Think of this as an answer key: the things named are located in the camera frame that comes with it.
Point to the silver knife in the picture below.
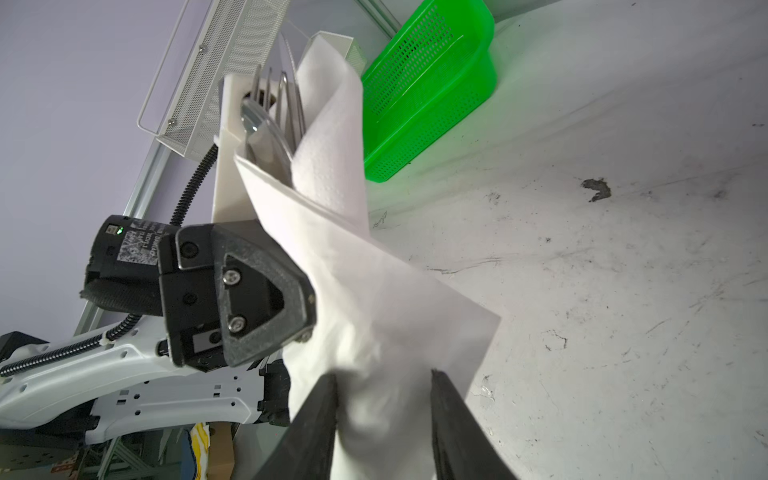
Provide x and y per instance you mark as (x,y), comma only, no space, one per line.
(296,119)

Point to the lower white mesh shelf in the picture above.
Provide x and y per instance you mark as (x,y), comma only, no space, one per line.
(346,46)

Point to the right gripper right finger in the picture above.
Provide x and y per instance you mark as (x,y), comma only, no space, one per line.
(461,449)

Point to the silver fork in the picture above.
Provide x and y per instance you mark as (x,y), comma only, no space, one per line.
(272,96)

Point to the silver spoon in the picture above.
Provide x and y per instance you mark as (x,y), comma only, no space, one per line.
(265,143)

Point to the upper white mesh shelf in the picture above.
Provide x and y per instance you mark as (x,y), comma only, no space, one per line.
(210,40)

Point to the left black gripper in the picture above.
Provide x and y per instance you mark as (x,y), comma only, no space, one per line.
(265,300)

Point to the green plastic basket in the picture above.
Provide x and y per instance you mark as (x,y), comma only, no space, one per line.
(434,72)

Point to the white paper napkin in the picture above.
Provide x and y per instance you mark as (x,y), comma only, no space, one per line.
(382,325)

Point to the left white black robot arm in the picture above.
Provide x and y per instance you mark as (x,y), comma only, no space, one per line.
(42,384)

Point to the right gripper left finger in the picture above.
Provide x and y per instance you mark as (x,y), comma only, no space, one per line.
(306,449)

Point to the white mesh shelf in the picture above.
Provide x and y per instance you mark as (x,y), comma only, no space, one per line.
(346,46)
(210,40)

